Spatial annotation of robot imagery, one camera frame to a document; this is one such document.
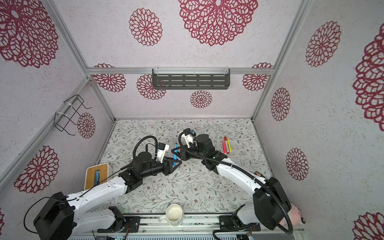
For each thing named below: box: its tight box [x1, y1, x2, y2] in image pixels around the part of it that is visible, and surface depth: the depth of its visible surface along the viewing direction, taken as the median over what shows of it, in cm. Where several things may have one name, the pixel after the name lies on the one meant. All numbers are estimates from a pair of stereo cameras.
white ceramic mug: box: [158, 204, 183, 227], surface depth 78 cm
